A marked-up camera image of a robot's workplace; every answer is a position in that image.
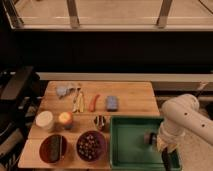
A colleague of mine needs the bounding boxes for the black dish brush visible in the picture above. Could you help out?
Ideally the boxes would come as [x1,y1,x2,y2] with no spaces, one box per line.
[144,132,171,171]

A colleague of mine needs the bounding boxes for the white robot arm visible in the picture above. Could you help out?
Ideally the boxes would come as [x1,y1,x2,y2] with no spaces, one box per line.
[157,94,213,153]

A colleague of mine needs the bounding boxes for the green plastic tray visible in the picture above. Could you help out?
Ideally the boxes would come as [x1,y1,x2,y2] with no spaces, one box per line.
[109,116,166,171]

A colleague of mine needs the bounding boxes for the blue sponge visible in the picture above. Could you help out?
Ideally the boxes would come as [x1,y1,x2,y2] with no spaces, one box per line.
[106,96,118,111]

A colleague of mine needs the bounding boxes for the small dark striped cup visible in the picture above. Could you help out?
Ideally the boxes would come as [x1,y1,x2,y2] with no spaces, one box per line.
[94,115,106,131]

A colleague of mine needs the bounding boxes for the red bowl with nuts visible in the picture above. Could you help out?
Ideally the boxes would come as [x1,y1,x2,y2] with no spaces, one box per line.
[76,130,107,162]

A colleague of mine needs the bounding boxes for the orange carrot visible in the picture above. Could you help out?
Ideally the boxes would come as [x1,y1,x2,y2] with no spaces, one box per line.
[89,94,100,112]

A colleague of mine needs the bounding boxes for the yellow peeler tool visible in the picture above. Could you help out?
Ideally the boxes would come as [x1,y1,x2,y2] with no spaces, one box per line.
[72,88,84,113]

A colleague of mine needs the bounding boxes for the orange apple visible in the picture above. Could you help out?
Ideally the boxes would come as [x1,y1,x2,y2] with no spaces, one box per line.
[58,112,73,130]

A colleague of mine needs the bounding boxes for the red bowl with dark block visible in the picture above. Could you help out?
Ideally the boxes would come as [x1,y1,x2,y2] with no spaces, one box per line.
[39,134,67,164]

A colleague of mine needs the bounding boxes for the grey blue cloth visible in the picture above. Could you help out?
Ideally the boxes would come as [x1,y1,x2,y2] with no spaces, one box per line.
[55,84,78,99]

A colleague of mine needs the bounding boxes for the white lidded jar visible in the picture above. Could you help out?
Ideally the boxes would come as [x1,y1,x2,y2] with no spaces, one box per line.
[35,111,54,132]

